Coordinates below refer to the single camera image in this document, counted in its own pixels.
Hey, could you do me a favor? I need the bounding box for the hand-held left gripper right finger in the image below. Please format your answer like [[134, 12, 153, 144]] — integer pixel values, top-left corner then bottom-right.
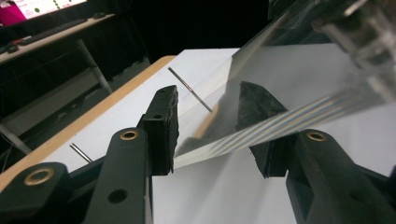
[[235, 80, 297, 179]]

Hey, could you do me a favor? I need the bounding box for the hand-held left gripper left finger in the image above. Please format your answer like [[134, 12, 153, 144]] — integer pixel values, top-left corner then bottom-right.
[[137, 85, 180, 175]]

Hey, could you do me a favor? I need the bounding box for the computer monitor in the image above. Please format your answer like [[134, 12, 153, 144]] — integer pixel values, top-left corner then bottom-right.
[[0, 0, 89, 28]]

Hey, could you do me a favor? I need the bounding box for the clear acrylic frame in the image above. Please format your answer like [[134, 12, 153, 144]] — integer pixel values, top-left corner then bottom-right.
[[174, 0, 396, 170]]

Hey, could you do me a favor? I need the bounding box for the black keyboard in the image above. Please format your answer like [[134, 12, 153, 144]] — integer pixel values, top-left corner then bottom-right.
[[18, 18, 89, 47]]

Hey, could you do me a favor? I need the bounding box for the thin metal pin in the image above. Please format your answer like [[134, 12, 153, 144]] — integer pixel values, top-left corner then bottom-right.
[[68, 142, 94, 164], [167, 66, 215, 114]]

